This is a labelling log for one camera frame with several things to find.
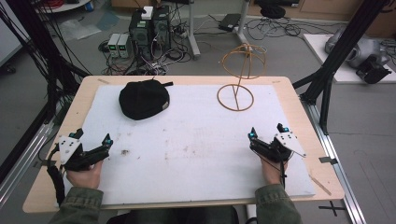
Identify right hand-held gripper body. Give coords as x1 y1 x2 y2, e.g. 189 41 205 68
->
248 131 307 163

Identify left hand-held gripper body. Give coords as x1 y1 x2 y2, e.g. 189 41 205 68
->
58 135 111 172

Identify person's left hand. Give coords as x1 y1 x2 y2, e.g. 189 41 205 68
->
65 160 104 190

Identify person's right hand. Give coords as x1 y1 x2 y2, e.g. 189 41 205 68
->
260 156 290 186

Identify grey tape strip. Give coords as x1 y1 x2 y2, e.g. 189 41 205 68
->
318 156 339 165

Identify black cap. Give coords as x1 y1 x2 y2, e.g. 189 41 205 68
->
118 78 175 121

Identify thin wooden strip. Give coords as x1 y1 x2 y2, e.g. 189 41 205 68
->
307 174 332 197

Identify white foam mat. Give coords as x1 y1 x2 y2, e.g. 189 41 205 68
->
63 83 317 206

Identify black tape cross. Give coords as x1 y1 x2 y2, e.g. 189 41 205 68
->
318 200 347 217

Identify white platform board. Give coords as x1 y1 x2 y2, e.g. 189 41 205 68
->
303 33 396 85

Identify grey bench power supply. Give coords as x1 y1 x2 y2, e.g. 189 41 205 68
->
106 33 121 59
118 33 133 59

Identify person's lap dark trousers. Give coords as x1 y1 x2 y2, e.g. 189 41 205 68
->
106 204 241 224

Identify clear plastic sheet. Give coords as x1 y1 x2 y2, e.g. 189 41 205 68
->
58 18 103 42

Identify white table leg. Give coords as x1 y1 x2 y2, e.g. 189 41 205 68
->
233 0 254 49
186 0 202 61

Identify black device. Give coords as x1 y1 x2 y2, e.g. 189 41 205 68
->
355 55 393 85

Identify black computer tower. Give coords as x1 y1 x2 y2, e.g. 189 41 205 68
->
128 10 154 61
151 5 172 52

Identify grey rounded device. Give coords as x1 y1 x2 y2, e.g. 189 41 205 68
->
324 28 390 70

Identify black flat box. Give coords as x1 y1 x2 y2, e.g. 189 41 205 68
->
218 12 243 33

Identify black round stool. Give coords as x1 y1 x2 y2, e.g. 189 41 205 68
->
259 4 287 20

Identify white box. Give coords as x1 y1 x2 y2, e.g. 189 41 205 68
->
141 6 154 21

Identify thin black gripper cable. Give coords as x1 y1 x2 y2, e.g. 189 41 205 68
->
248 146 288 190

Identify wooden wire hat stand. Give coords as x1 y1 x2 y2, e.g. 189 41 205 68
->
216 43 268 112

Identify black sleeved gripper cable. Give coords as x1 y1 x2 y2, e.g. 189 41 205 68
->
46 146 67 207

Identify aluminium rail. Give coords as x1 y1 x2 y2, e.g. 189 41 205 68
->
299 98 369 224
0 120 56 210

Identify black frame post with cables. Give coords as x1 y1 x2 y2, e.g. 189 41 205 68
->
0 0 92 185

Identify tangle of computer cables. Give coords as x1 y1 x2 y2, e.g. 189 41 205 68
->
98 29 194 77

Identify tangle of floor cables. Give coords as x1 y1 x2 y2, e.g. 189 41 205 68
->
244 16 339 42

